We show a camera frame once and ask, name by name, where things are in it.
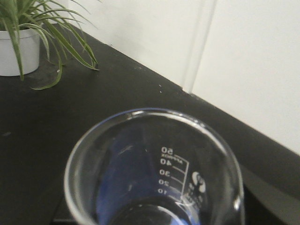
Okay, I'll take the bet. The clear glass beaker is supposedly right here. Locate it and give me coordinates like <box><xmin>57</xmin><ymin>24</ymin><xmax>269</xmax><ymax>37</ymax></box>
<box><xmin>64</xmin><ymin>108</ymin><xmax>245</xmax><ymax>225</ymax></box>

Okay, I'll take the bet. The white plant pot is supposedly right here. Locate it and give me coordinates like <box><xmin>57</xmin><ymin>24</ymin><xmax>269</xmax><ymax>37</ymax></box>
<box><xmin>0</xmin><ymin>29</ymin><xmax>40</xmax><ymax>76</ymax></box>

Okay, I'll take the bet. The green potted plant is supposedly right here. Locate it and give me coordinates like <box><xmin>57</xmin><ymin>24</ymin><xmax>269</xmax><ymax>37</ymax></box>
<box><xmin>0</xmin><ymin>0</ymin><xmax>98</xmax><ymax>90</ymax></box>

